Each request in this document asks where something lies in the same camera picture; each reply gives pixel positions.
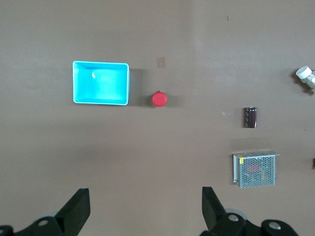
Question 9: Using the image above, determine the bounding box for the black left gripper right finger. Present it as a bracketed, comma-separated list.
[200, 186, 300, 236]

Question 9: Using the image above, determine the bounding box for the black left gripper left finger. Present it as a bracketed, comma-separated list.
[0, 188, 91, 236]

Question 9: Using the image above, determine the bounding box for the red push button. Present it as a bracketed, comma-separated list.
[151, 90, 168, 108]

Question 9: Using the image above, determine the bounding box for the perforated metal power supply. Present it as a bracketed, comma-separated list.
[232, 150, 281, 189]

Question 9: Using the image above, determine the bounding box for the dark cylindrical capacitor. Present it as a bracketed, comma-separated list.
[243, 106, 258, 129]

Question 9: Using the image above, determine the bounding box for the cyan plastic box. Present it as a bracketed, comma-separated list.
[72, 60, 130, 106]

